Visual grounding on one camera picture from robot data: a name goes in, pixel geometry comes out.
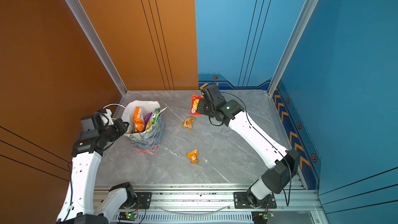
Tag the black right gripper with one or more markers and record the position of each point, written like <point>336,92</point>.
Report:
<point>201,108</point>

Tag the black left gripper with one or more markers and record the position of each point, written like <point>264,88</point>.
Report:
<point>118,123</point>

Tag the red snack packet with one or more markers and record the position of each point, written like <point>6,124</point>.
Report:
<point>195,103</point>

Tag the small orange snack packet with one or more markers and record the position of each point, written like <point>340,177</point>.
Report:
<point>188,122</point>

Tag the white paper bag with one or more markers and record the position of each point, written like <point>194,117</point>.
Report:
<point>146,141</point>

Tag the purple grape candy bag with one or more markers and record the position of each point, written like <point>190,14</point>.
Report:
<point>147,119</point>

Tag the orange snack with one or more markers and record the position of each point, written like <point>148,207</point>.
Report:
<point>193,156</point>

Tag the green pea snack bag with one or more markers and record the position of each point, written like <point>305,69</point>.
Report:
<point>154,118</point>

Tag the colourful skittles candy bag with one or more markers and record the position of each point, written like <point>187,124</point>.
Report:
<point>138,121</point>

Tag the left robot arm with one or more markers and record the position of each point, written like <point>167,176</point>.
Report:
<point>78,206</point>

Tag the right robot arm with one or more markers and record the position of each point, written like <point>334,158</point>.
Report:
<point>282,164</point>

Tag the left circuit board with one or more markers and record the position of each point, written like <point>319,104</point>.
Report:
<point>127,216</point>

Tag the circuit board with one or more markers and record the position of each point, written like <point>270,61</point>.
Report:
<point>127,216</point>
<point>261,217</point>

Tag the right circuit board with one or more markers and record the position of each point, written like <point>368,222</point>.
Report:
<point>261,217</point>

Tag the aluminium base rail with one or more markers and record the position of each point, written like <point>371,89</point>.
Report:
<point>220,204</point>

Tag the aluminium corner post left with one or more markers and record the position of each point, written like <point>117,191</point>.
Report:
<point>82,18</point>

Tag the aluminium corner post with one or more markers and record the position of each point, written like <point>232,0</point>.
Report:
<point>300,25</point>
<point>82,18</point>

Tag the aluminium corner post right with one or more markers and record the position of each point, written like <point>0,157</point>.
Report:
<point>300,25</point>

